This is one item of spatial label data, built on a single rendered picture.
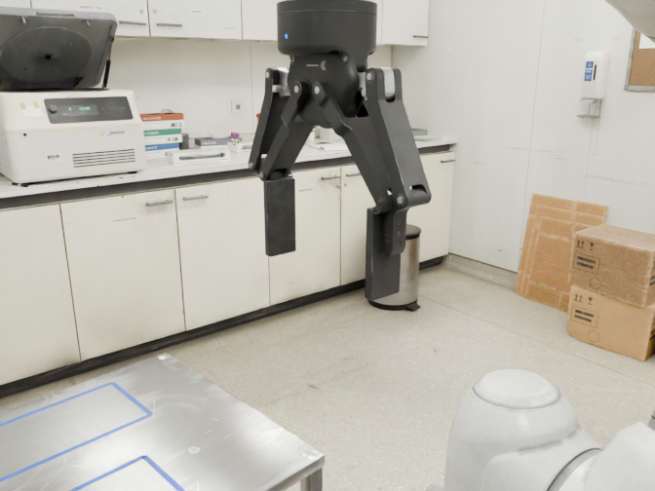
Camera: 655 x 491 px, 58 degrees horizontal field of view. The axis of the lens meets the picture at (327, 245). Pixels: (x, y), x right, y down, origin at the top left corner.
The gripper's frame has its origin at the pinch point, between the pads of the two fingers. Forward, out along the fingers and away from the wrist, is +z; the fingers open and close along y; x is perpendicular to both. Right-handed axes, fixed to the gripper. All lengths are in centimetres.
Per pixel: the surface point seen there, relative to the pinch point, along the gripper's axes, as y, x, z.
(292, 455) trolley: 22.7, -12.1, 38.1
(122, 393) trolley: 55, 1, 38
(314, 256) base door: 219, -168, 89
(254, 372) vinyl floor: 174, -97, 120
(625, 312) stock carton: 77, -248, 97
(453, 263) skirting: 214, -289, 116
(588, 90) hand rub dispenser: 126, -279, -5
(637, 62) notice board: 106, -287, -19
